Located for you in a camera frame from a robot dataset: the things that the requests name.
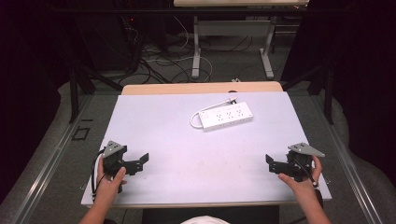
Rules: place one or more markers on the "white power strip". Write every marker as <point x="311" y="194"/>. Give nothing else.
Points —
<point x="227" y="116"/>

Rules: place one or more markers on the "white table mat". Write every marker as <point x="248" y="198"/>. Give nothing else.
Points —
<point x="193" y="161"/>

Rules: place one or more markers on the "person's right hand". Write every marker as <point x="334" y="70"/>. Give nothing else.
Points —
<point x="306" y="188"/>

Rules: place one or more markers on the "white metal desk frame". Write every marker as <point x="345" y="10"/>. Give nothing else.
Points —
<point x="233" y="28"/>

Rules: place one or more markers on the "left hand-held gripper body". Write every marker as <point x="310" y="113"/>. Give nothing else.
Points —
<point x="112" y="158"/>

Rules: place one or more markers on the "black metal stand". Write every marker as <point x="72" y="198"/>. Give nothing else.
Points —
<point x="328" y="93"/>
<point x="74" y="93"/>

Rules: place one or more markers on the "wooden table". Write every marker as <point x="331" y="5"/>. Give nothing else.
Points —
<point x="186" y="88"/>

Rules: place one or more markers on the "person's white cap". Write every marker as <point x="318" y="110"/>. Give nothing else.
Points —
<point x="204" y="220"/>

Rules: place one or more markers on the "aluminium rail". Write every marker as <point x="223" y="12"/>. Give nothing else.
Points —
<point x="46" y="168"/>
<point x="348" y="168"/>

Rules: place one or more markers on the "person's left hand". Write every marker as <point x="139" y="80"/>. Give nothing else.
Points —
<point x="107" y="186"/>

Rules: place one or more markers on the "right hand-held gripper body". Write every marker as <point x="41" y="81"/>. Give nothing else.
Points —
<point x="300" y="161"/>

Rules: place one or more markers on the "dark curtain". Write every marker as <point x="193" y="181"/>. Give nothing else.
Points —
<point x="25" y="93"/>
<point x="367" y="77"/>

